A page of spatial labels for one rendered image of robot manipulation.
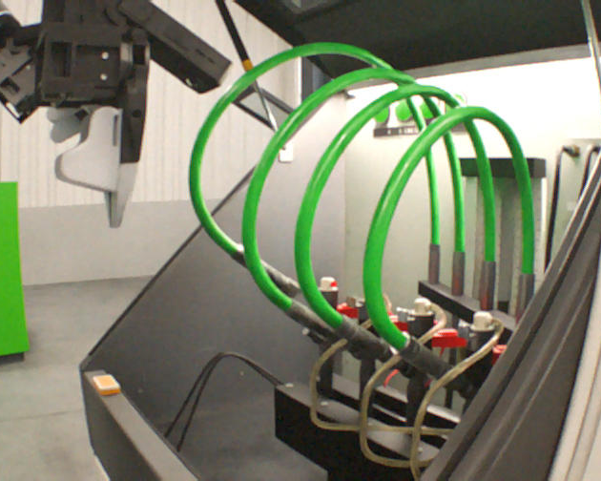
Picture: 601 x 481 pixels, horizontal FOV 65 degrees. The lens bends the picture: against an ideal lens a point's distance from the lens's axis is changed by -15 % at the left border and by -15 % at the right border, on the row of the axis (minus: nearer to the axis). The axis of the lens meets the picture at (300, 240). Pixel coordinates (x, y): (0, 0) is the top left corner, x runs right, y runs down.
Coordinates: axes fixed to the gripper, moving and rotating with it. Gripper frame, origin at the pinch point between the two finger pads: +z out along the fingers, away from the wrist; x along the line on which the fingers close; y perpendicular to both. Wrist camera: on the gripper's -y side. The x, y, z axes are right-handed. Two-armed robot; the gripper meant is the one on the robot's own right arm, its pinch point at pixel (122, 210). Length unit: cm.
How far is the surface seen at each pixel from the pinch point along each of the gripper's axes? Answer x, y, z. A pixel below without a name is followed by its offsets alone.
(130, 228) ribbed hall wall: -657, -195, 57
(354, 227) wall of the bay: -40, -57, 7
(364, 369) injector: -3.4, -28.2, 19.4
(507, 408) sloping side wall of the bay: 22.5, -18.8, 13.3
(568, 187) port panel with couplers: 7, -57, -2
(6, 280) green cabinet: -342, -4, 61
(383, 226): 12.8, -15.0, 1.1
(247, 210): -3.4, -13.2, 0.6
